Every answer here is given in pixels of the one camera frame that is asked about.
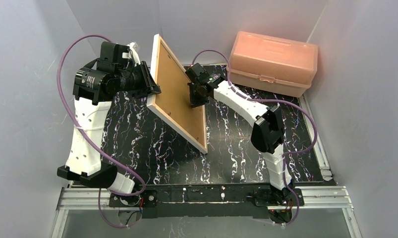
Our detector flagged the white wooden photo frame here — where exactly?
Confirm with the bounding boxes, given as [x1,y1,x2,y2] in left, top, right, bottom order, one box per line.
[147,34,208,154]

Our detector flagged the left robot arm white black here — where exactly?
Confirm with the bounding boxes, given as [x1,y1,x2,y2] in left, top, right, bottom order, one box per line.
[57,41,161,196]

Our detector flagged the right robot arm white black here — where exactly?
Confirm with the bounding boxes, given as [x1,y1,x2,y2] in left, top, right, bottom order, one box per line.
[185,63,291,190]

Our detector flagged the pink plastic storage box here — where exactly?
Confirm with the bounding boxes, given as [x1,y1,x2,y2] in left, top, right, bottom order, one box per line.
[227,31,318,98]

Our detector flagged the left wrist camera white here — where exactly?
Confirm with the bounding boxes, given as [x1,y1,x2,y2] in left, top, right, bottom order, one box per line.
[121,42,141,65]

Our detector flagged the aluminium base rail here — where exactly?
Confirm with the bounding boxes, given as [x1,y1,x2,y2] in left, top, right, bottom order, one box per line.
[57,186,354,210]

